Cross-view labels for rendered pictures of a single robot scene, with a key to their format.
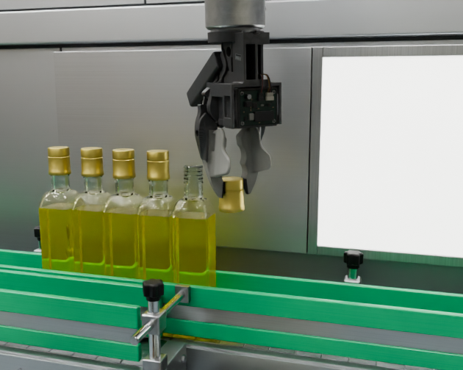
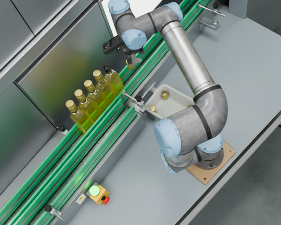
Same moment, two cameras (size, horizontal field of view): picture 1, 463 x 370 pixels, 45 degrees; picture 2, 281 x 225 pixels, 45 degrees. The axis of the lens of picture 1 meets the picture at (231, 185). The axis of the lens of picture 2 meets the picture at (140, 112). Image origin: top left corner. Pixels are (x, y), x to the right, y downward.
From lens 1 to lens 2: 1.28 m
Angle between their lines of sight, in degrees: 62
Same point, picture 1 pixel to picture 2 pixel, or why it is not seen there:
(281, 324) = (142, 74)
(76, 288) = (104, 122)
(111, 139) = (54, 85)
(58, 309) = (118, 128)
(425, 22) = not seen: outside the picture
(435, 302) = (155, 35)
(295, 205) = not seen: hidden behind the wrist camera
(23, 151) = (18, 122)
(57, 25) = (12, 74)
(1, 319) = (105, 147)
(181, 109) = (71, 54)
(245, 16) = not seen: hidden behind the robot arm
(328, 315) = (150, 62)
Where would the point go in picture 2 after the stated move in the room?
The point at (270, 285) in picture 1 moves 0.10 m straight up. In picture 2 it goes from (126, 69) to (121, 57)
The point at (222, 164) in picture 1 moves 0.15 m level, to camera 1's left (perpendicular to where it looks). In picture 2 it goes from (138, 60) to (124, 90)
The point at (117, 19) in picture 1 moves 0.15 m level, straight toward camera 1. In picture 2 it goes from (33, 50) to (70, 52)
